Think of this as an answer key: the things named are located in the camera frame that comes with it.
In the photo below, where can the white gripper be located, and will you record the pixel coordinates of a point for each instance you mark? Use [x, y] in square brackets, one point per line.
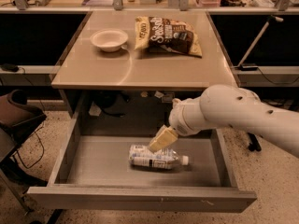
[177, 118]

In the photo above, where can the clear plastic water bottle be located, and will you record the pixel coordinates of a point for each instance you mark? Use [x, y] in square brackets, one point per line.
[167, 159]

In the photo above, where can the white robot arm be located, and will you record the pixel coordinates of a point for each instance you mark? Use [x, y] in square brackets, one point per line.
[224, 106]

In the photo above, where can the open grey drawer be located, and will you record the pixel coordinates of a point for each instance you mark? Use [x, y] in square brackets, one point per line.
[92, 170]

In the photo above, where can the grey cabinet counter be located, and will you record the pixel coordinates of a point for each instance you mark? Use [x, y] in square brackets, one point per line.
[87, 68]

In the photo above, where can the black table leg stand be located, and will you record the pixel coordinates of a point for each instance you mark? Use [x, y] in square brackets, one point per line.
[253, 143]

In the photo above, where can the white rod with black base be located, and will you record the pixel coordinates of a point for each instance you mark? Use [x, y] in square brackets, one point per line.
[243, 65]

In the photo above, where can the brown yellow chip bag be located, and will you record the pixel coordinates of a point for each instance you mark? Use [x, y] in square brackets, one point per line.
[170, 35]

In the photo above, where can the white ceramic bowl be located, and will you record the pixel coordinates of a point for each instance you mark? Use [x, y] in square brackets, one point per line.
[109, 40]

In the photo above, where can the dark chair at left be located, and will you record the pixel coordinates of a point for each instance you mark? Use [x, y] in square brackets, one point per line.
[18, 120]

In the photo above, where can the black power adapter left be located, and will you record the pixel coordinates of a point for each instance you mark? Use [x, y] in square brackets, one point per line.
[9, 67]

